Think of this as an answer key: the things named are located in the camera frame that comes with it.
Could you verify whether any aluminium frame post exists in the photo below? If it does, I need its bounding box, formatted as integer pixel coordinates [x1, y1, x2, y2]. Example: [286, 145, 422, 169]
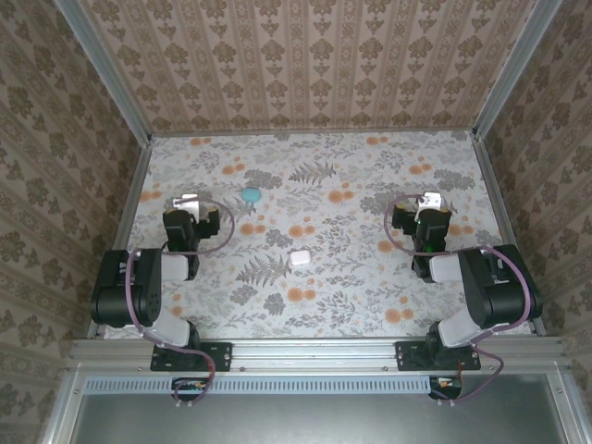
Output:
[54, 0, 153, 145]
[472, 0, 563, 140]

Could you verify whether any aluminium frame side rail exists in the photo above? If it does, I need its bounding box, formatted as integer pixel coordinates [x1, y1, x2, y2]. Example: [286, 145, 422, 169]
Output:
[470, 133, 548, 337]
[87, 138, 153, 339]

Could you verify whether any long aluminium base rail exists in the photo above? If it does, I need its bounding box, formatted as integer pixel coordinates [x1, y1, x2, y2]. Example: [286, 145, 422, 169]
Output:
[68, 336, 569, 374]

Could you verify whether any floral printed tablecloth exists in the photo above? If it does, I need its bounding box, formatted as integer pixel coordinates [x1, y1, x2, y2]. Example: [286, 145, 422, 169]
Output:
[104, 130, 533, 339]

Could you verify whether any grey slotted cable duct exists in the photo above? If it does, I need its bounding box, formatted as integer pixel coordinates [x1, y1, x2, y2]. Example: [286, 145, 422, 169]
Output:
[85, 373, 434, 395]

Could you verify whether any aluminium lower frame rail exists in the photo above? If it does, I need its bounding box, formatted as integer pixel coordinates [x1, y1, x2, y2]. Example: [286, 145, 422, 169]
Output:
[545, 372, 592, 444]
[42, 369, 90, 444]

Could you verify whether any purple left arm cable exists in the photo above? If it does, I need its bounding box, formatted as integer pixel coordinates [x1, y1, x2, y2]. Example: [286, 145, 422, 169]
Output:
[124, 196, 236, 411]

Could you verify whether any grey metal panel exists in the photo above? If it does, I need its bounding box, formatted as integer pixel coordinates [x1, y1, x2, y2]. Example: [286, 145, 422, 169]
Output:
[68, 392, 573, 444]

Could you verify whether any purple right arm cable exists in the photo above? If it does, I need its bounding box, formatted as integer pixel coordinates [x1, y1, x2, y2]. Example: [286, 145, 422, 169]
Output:
[384, 193, 533, 408]

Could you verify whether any small circuit board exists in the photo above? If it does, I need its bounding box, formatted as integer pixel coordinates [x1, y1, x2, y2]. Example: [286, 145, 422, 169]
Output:
[171, 376, 208, 395]
[428, 375, 463, 399]

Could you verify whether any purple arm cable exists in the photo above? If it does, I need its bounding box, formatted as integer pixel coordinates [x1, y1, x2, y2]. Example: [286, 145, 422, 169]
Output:
[124, 196, 236, 411]
[384, 193, 533, 408]

